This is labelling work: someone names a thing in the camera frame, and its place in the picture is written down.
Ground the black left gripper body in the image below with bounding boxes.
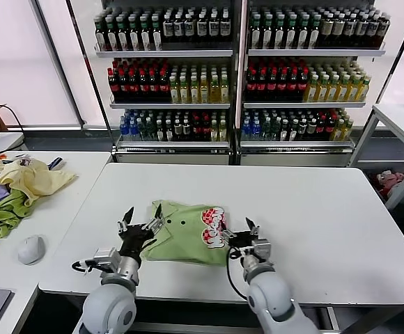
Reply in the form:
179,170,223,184
119,225,157,262

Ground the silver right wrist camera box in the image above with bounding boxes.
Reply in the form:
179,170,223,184
252,238,273,260

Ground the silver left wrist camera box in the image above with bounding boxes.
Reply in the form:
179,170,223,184
92,246,120,271

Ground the blue white striped item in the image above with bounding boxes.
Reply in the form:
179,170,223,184
47,157,66,172

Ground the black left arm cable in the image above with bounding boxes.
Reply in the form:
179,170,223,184
71,258,100,276

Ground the white metal rack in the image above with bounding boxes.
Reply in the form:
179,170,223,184
348,103,404,209

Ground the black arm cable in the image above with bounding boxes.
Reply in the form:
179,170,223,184
71,258,100,276
226,246,250,302

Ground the grey computer mouse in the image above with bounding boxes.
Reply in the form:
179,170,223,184
16,235,46,267

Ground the red cap cola bottle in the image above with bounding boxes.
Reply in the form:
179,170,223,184
118,68,129,103
138,68,149,103
158,68,170,103
128,68,139,103
245,68,257,102
267,68,278,102
287,68,298,102
277,68,288,102
107,68,119,103
297,68,309,102
148,68,159,103
256,68,267,102

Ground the pink plush toy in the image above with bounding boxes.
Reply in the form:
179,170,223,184
377,170,404,196

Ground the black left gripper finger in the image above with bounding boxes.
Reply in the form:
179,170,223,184
142,204,164,233
117,206,135,236

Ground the metal drinks shelf unit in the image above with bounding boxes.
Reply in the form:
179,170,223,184
65,0,243,166
238,0,404,168

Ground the pale yellow garment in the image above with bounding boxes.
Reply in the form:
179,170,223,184
0,157,79,209

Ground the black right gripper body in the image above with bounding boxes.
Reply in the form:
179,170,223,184
229,232,261,249

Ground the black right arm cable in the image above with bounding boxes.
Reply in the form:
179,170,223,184
226,246,250,302

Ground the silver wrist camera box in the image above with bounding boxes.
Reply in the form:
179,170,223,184
92,246,120,271
252,238,273,260

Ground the green cap dark bottle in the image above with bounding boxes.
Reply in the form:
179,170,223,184
309,16,320,49
140,17,152,52
128,17,140,52
297,16,309,49
285,16,297,49
95,19,107,52
106,19,118,52
261,16,273,49
249,16,261,49
151,17,163,52
273,16,285,49
117,19,129,52

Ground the beige label dark bottle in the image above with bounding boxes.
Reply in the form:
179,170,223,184
378,15,390,49
320,15,332,49
332,15,344,49
343,15,356,49
367,15,379,49
355,15,368,49

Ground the light green printed T-shirt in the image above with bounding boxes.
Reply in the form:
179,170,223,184
141,199,231,267

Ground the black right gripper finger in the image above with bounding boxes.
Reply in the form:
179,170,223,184
245,217,261,239
222,228,238,246

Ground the white label black bottle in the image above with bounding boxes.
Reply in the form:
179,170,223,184
162,13,173,45
219,13,231,45
196,13,208,45
173,13,185,45
208,13,220,45
184,13,195,45

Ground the crumpled green garment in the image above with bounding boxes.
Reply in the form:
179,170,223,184
0,190,32,241

